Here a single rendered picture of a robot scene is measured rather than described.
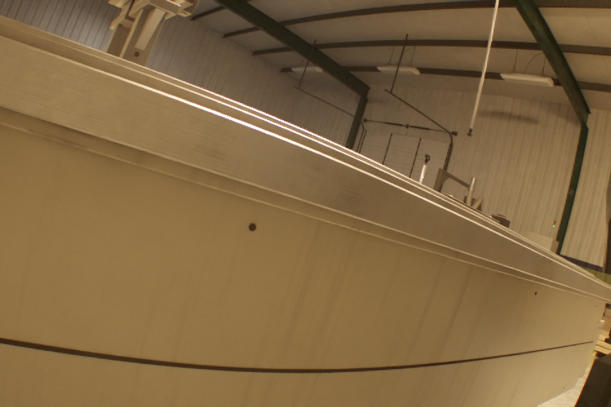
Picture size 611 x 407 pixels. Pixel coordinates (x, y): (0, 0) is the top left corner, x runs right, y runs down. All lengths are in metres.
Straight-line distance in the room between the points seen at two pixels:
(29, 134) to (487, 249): 0.77
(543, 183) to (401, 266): 11.63
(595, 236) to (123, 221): 11.39
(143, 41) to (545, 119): 12.45
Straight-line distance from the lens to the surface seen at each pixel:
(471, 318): 1.06
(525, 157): 12.81
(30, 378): 0.56
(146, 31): 0.84
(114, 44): 1.03
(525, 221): 12.34
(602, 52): 10.10
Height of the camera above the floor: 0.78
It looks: 1 degrees down
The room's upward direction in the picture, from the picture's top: 18 degrees clockwise
